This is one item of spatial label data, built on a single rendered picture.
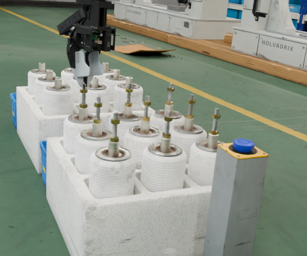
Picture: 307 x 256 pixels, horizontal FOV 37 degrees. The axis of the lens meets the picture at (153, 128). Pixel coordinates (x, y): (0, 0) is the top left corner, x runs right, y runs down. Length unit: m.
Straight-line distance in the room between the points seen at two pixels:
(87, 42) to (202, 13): 3.19
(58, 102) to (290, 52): 2.21
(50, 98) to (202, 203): 0.63
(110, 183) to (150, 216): 0.11
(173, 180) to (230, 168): 0.17
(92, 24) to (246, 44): 2.66
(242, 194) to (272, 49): 2.64
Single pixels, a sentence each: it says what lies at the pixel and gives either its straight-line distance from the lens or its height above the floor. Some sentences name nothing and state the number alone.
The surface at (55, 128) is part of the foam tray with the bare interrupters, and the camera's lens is 1.40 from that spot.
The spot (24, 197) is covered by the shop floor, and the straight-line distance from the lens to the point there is 1.32.
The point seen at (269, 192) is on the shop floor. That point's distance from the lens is 1.47.
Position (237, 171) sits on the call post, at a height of 0.29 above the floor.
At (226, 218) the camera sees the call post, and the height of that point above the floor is 0.19.
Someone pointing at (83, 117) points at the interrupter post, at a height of 0.26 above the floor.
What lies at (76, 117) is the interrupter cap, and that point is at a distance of 1.17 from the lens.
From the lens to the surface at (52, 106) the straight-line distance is 1.42.
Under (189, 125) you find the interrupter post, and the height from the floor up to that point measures 0.27.
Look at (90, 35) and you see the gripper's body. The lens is 1.04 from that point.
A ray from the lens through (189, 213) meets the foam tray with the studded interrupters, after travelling 0.99.
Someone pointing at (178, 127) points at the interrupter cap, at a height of 0.25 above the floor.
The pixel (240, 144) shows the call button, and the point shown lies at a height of 0.33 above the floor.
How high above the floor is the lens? 0.61
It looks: 19 degrees down
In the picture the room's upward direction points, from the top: 5 degrees clockwise
